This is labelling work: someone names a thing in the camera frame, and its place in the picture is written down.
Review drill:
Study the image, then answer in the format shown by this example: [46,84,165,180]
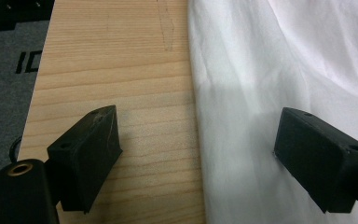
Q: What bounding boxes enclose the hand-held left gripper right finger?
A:
[273,106,358,214]

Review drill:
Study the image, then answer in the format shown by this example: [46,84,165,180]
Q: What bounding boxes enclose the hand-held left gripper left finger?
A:
[47,105,124,215]

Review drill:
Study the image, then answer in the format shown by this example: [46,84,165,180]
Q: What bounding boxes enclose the white skirt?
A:
[187,0,358,224]

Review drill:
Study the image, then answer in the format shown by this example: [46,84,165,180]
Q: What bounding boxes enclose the black stand base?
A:
[0,0,55,33]

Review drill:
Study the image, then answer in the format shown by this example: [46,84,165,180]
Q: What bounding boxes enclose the black floor cable loop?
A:
[8,136,22,163]

